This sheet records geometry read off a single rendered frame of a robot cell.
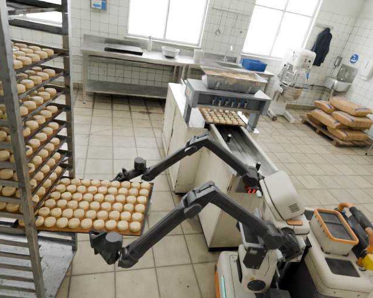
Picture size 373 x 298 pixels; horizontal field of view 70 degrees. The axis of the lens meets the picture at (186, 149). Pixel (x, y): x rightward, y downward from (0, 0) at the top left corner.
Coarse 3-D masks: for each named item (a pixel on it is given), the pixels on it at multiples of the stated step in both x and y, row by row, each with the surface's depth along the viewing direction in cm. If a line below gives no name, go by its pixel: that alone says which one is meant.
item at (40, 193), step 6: (60, 168) 147; (54, 174) 141; (48, 180) 136; (54, 180) 140; (42, 186) 134; (48, 186) 135; (36, 192) 128; (42, 192) 129; (36, 198) 124; (0, 204) 117; (6, 204) 119; (12, 204) 119; (36, 204) 124; (0, 210) 117; (6, 210) 117; (12, 210) 117; (18, 210) 119
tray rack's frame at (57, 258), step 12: (24, 240) 186; (24, 252) 178; (48, 252) 181; (60, 252) 183; (72, 252) 185; (24, 264) 171; (48, 264) 174; (60, 264) 176; (48, 276) 167; (60, 276) 169; (48, 288) 161
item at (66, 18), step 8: (64, 0) 111; (64, 16) 114; (64, 24) 115; (64, 40) 118; (64, 48) 120; (64, 64) 124; (72, 72) 128; (72, 80) 130; (72, 88) 131; (72, 96) 133; (72, 104) 135; (72, 112) 137; (72, 120) 139; (72, 128) 141; (72, 136) 142; (72, 144) 145; (72, 160) 150; (72, 176) 155; (72, 248) 186
